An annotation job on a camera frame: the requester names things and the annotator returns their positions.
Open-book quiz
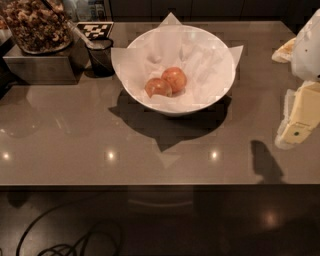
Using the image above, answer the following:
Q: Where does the white spoon in cup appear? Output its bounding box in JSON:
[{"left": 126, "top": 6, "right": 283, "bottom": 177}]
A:
[{"left": 67, "top": 20, "right": 104, "bottom": 50}]

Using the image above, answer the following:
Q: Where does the white bowl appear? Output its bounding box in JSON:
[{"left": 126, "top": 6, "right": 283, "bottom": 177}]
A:
[{"left": 120, "top": 25, "right": 236, "bottom": 117}]

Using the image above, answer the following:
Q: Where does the glass jar of nuts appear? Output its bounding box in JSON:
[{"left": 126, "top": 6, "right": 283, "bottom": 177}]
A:
[{"left": 0, "top": 0, "right": 73, "bottom": 55}]

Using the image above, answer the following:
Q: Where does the black cup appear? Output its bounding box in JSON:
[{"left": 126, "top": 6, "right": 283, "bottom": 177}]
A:
[{"left": 86, "top": 38, "right": 115, "bottom": 77}]

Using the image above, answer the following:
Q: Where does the red apple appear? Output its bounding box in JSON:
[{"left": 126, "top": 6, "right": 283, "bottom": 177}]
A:
[
  {"left": 145, "top": 78, "right": 172, "bottom": 97},
  {"left": 161, "top": 67, "right": 187, "bottom": 94}
]

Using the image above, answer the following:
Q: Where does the black white marker tag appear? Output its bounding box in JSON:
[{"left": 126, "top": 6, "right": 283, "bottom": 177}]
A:
[{"left": 77, "top": 22, "right": 113, "bottom": 39}]

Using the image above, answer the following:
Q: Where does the white paper liner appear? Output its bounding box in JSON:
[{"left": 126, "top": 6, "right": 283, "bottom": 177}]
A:
[{"left": 110, "top": 12, "right": 244, "bottom": 113}]

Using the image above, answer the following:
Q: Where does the metal box stand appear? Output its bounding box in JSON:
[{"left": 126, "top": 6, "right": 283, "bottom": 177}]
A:
[{"left": 4, "top": 37, "right": 89, "bottom": 85}]

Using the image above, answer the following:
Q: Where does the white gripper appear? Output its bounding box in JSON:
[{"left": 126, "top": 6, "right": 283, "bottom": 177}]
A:
[{"left": 272, "top": 9, "right": 320, "bottom": 150}]

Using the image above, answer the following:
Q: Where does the black floor cable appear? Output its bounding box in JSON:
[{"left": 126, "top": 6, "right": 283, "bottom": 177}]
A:
[{"left": 15, "top": 199, "right": 124, "bottom": 256}]

